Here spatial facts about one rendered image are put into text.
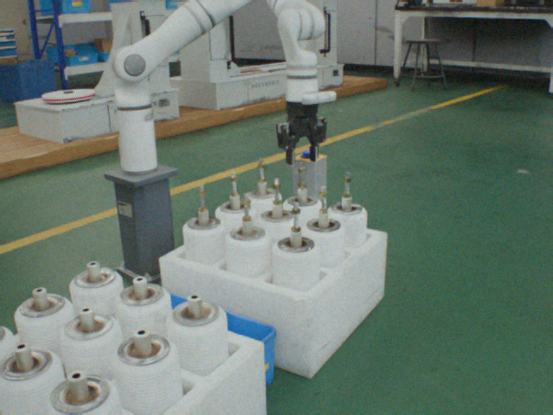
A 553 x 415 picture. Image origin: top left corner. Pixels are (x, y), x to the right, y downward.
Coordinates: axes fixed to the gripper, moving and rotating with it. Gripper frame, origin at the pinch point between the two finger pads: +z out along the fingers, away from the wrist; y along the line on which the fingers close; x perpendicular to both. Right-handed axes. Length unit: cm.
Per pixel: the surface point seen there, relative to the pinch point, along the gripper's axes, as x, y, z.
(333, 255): 19.9, 7.8, 15.9
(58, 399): 39, 71, 11
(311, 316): 29.3, 22.0, 21.0
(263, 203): -7.0, 6.9, 11.7
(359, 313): 21.2, 0.6, 32.3
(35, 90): -437, -37, 25
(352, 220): 15.2, -2.0, 11.9
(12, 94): -452, -18, 28
